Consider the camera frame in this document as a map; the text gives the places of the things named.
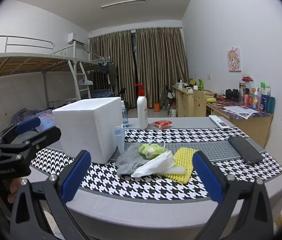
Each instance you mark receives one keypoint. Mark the pink cartoon wall poster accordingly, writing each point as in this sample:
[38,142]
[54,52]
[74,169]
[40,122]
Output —
[233,60]

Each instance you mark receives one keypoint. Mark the orange bag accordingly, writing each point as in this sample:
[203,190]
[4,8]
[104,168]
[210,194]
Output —
[157,107]

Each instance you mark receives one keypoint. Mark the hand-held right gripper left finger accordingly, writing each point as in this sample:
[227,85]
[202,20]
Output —
[77,177]

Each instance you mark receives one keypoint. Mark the black phone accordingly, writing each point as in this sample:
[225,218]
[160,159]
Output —
[245,150]

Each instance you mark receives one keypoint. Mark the blue checked bedding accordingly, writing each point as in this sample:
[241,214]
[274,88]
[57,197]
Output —
[102,94]

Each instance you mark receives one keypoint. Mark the person's left hand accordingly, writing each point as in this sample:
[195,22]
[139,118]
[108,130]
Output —
[13,187]

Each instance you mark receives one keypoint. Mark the blue orange quilt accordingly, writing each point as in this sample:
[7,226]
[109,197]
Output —
[47,116]

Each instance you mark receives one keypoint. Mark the black headphones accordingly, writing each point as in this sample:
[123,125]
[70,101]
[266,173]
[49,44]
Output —
[232,95]

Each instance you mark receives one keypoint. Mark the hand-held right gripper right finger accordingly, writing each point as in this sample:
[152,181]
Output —
[207,177]

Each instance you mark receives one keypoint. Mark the houndstooth table runner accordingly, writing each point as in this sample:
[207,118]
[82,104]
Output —
[131,187]

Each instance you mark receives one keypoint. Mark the clear blue spray bottle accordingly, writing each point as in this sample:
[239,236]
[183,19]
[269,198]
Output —
[125,116]

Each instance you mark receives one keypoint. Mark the red snack packet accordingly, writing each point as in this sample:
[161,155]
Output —
[162,123]

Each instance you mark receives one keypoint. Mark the ceiling tube light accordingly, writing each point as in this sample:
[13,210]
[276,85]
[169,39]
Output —
[123,3]

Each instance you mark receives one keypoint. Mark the dark hanging clothes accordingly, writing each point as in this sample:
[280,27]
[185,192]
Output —
[104,68]

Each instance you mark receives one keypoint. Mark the printed paper sheets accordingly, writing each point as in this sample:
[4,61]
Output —
[239,111]

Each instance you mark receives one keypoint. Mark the wooden smiley chair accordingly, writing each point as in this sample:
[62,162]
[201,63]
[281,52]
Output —
[199,103]

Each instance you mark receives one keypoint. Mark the brown striped curtain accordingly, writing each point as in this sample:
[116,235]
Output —
[161,65]
[113,67]

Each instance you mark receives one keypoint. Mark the stack of white tissues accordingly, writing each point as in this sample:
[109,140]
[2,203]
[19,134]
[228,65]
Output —
[153,166]

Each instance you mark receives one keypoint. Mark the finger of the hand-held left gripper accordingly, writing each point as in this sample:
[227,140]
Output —
[45,137]
[27,125]

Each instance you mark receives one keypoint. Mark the grey knit cloth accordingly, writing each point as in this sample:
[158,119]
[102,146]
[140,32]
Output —
[128,160]

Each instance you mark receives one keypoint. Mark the white remote control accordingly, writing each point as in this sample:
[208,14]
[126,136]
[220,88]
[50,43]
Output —
[219,122]

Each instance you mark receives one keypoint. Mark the yellow cloth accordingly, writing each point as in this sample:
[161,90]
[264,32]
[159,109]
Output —
[211,99]

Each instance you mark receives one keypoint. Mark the yellow foam net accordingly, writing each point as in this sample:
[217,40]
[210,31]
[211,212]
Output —
[183,157]

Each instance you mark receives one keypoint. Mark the cluttered wooden desk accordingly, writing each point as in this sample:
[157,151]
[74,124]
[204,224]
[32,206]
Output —
[183,102]

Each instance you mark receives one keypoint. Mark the white metal bunk bed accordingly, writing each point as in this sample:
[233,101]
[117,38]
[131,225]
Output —
[18,62]
[94,56]

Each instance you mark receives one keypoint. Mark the group of toiletry bottles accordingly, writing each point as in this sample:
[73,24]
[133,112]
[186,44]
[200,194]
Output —
[263,102]

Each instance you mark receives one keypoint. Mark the white air conditioner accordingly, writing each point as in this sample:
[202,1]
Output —
[74,38]

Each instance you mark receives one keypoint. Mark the wooden desk with patterned mat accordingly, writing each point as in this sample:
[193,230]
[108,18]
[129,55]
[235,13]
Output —
[250,127]

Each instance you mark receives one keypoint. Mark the white lotion pump bottle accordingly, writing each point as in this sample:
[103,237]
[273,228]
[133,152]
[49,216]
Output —
[142,112]

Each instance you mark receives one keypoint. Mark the silver cooking pot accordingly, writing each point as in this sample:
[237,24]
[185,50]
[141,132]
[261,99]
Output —
[181,84]

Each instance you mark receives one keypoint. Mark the black folding chair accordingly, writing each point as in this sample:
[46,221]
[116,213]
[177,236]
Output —
[122,92]
[167,96]

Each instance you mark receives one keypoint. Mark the green foam net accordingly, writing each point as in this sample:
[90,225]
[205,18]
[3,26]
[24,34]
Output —
[146,150]

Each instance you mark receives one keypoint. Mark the patterned desk mat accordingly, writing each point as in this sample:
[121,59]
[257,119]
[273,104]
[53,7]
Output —
[221,105]

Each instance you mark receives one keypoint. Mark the white foam box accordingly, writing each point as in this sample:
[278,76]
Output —
[86,130]

